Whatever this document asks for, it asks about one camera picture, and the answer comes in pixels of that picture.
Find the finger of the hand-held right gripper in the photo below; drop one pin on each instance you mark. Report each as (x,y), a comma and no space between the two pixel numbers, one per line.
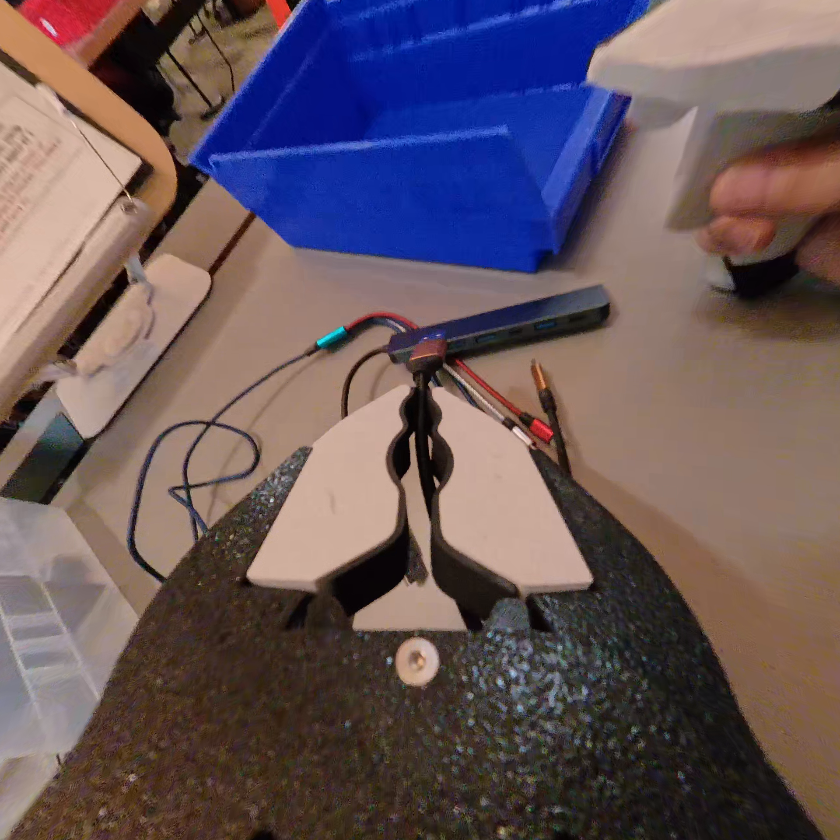
(735,59)

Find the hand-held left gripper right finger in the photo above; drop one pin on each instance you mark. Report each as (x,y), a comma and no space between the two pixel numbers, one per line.
(505,518)

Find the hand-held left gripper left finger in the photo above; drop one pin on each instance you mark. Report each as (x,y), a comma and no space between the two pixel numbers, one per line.
(328,512)

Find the dark grey usb hub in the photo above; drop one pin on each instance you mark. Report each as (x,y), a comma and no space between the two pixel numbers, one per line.
(525,319)

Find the person's right hand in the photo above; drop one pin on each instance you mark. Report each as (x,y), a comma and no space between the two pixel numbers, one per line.
(774,187)

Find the white document stand base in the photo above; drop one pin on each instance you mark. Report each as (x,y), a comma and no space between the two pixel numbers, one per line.
(151,341)

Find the clear plastic container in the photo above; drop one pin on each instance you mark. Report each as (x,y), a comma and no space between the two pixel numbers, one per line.
(46,623)

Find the blue plastic bin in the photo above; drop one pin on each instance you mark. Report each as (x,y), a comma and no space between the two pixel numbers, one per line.
(394,210)

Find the tan document board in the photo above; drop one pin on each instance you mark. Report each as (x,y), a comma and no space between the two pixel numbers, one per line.
(157,164)

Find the printed instruction sheet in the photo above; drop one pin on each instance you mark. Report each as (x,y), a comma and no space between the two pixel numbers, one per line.
(46,197)

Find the red storage box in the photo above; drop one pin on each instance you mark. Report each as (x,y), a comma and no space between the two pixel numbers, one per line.
(72,19)

